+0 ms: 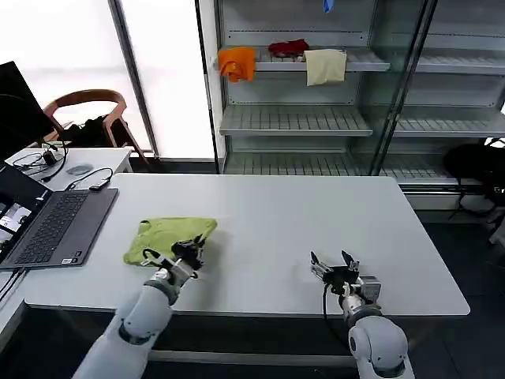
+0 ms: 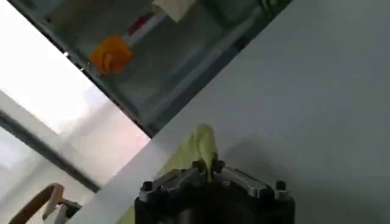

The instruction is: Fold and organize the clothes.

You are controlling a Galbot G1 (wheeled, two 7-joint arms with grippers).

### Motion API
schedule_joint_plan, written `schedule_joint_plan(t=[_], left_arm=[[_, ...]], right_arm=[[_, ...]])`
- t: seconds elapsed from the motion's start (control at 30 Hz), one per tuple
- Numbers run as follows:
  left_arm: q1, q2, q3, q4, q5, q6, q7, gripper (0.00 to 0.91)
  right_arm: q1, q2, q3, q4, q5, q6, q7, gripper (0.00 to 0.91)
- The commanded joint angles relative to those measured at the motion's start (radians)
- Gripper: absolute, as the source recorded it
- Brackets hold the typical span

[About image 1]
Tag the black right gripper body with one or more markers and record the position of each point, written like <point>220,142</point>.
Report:
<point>341,278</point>

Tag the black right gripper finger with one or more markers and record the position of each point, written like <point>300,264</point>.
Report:
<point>317,265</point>
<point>350,260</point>

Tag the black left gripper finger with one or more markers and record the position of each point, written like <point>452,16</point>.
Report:
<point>197,239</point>
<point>203,248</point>

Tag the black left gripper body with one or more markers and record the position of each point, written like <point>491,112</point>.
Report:
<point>188,254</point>

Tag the yellow-green cloth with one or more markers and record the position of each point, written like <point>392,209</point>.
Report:
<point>165,237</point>

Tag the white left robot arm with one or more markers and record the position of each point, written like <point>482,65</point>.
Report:
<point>138,316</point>

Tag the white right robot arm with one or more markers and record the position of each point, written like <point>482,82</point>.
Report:
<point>378,339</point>

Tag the small white side table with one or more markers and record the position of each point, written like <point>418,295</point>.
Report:
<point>114,158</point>

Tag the dark grey laptop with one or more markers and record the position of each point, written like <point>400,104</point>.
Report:
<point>59,225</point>

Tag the grey round pad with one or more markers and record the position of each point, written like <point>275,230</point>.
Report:
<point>78,169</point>

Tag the grey metal shelf rack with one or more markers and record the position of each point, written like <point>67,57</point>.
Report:
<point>300,118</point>

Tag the black backpack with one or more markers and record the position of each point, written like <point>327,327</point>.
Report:
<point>473,173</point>

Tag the black bag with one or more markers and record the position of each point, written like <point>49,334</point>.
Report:
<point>92,130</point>

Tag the brown wooden chair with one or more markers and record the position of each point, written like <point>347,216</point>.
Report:
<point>92,96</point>

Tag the black monitor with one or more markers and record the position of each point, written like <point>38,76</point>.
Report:
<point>19,114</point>

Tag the dark window frame post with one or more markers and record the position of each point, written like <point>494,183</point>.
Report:
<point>134,79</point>

